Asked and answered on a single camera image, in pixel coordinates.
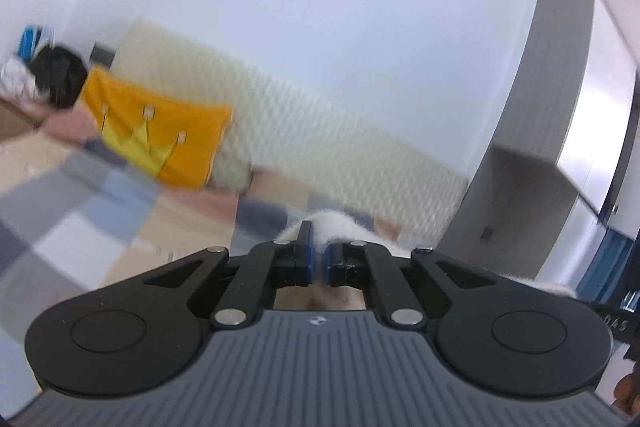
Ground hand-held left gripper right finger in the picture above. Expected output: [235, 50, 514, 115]
[324, 240, 496, 329]

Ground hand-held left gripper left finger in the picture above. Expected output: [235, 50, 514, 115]
[142, 221, 315, 329]

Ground white striped fuzzy sweater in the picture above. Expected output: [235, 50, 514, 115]
[274, 208, 578, 312]

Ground black clothes pile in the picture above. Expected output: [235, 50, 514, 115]
[30, 44, 90, 110]

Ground white clothes pile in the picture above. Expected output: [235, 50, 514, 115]
[0, 57, 40, 102]

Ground cream quilted headboard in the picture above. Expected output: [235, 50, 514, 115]
[111, 16, 471, 238]

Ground yellow crown pillow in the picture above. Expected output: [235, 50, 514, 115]
[80, 66, 234, 190]

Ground grey wardrobe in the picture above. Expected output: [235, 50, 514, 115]
[432, 0, 640, 289]

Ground checkered bed cover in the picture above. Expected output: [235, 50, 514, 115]
[0, 134, 401, 373]

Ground blue packet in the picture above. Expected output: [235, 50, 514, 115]
[17, 24, 53, 58]

